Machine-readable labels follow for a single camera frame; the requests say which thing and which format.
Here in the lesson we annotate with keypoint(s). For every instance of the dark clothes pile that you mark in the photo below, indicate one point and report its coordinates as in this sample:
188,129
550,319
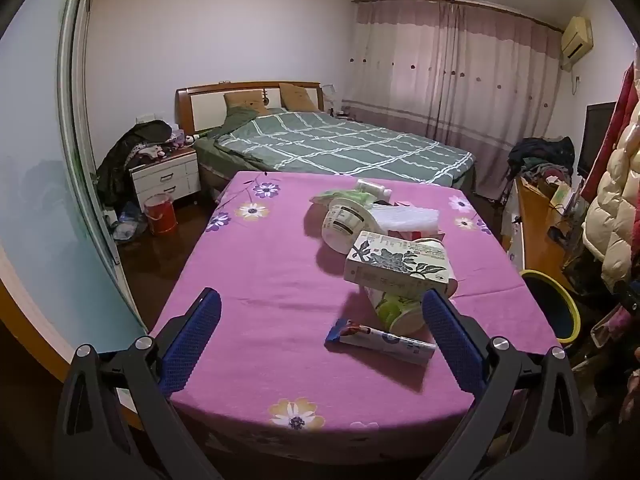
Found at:
125,155

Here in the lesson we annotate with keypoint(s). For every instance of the sliding wardrobe door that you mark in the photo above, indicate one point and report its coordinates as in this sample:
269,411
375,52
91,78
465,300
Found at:
40,160

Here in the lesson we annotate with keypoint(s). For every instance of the green plaid bed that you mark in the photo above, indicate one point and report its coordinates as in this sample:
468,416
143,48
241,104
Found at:
340,145

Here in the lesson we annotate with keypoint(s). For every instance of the beige air conditioner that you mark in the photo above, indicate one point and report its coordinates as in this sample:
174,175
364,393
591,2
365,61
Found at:
575,40

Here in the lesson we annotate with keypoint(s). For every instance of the pink strawberry milk carton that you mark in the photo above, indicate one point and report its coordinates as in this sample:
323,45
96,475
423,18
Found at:
417,235

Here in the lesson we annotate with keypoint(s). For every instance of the white bedside lamp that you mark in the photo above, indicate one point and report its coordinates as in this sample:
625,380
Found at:
328,94

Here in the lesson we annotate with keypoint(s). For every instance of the mixed clothes pile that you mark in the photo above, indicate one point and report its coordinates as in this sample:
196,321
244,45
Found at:
542,155

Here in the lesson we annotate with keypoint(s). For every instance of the blue white toothpaste tube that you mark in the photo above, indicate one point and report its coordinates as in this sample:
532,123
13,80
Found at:
395,344

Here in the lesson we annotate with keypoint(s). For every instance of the floral print tissue box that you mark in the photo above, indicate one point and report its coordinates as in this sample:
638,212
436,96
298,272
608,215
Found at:
390,265

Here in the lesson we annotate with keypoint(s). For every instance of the pale green box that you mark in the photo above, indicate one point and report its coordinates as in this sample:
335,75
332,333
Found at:
561,194

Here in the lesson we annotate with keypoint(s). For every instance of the green white plastic bottle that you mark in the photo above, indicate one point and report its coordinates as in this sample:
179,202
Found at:
340,196

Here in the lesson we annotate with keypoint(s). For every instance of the red coat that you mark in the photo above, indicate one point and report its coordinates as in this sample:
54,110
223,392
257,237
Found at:
617,115

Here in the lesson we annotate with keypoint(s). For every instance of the pink floral cloth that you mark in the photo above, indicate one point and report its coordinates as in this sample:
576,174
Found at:
260,270

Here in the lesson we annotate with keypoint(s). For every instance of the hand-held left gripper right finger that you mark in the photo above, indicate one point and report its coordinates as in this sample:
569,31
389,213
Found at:
450,340

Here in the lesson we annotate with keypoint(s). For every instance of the blue plastic bag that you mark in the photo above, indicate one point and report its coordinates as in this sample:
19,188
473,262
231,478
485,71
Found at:
127,225

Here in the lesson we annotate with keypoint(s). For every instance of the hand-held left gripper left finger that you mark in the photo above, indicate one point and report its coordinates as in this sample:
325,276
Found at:
192,340

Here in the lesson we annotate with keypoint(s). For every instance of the white yogurt cup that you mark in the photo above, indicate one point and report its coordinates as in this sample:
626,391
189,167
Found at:
345,225

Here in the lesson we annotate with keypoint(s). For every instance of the pink plastic bag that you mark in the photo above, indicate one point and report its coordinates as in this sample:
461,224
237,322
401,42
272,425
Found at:
617,330

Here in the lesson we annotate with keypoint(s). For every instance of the yellow rimmed trash bin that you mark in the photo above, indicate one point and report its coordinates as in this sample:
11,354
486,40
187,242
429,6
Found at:
555,305

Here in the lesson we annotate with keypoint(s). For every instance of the pink white curtain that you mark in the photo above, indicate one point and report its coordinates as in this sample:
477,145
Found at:
450,70

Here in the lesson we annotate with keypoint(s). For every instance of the brown pillow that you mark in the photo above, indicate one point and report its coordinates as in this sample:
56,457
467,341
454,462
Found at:
245,102
297,96

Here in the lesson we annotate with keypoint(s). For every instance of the white puffer jacket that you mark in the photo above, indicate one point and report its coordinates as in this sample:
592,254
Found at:
617,210

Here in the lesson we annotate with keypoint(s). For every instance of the red bucket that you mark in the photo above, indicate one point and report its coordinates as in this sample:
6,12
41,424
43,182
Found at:
160,215

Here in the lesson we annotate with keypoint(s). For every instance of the white pill bottle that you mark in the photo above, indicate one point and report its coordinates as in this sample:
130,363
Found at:
372,187

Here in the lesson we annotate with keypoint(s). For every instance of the white bubble wrap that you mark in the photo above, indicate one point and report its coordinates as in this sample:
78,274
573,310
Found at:
405,217

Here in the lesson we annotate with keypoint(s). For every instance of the green print paper cup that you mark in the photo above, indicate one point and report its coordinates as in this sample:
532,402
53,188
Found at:
395,312

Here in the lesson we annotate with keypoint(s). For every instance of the black television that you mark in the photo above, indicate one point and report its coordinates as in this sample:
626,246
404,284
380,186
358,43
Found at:
595,135

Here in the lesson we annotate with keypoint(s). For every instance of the white nightstand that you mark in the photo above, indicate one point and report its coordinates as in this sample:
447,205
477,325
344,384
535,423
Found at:
165,177

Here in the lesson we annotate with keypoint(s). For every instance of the wooden desk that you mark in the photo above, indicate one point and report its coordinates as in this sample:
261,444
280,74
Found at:
537,225

